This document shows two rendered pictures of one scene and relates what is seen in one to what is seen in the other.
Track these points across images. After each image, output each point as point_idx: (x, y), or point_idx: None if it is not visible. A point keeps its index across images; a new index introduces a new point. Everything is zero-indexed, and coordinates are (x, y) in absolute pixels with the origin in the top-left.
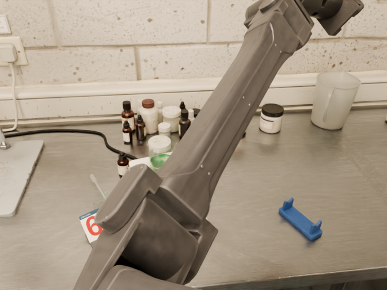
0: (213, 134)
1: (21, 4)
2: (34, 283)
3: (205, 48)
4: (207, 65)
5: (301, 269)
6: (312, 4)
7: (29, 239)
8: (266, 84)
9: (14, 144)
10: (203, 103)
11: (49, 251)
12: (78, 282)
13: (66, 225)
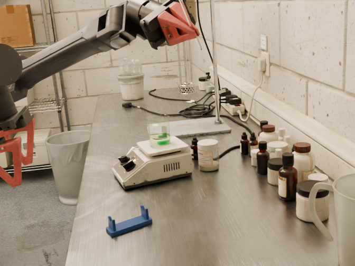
0: (34, 56)
1: (271, 29)
2: (98, 154)
3: (341, 96)
4: (342, 120)
5: (77, 225)
6: (133, 17)
7: (130, 147)
8: (64, 48)
9: (222, 124)
10: (321, 162)
11: (120, 152)
12: None
13: None
